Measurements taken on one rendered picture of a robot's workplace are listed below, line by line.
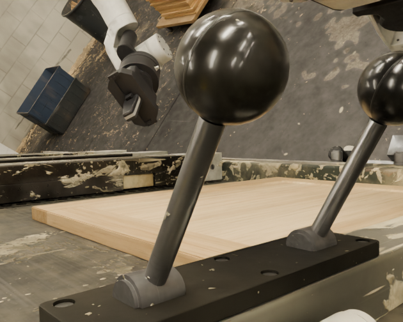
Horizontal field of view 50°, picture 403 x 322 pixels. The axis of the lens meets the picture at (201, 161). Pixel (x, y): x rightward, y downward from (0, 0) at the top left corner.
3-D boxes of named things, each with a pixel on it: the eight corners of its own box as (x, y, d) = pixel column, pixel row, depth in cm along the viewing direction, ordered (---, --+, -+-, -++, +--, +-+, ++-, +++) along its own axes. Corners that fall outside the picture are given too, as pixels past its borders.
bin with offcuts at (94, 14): (144, 17, 482) (99, -27, 444) (120, 54, 472) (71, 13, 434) (123, 22, 523) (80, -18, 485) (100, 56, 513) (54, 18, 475)
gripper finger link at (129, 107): (121, 120, 78) (126, 104, 83) (137, 112, 77) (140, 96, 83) (116, 113, 77) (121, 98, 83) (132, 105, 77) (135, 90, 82)
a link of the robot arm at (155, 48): (135, 101, 96) (139, 79, 105) (174, 76, 93) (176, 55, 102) (101, 60, 90) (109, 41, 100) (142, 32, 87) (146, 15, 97)
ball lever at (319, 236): (343, 271, 27) (466, 71, 22) (308, 286, 25) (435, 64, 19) (300, 234, 30) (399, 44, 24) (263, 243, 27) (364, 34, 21)
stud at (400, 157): (409, 166, 85) (409, 151, 85) (403, 167, 84) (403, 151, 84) (396, 165, 87) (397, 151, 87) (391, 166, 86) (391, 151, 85)
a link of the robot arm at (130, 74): (132, 135, 87) (137, 107, 97) (173, 114, 85) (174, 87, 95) (93, 85, 81) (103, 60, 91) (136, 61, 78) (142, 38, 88)
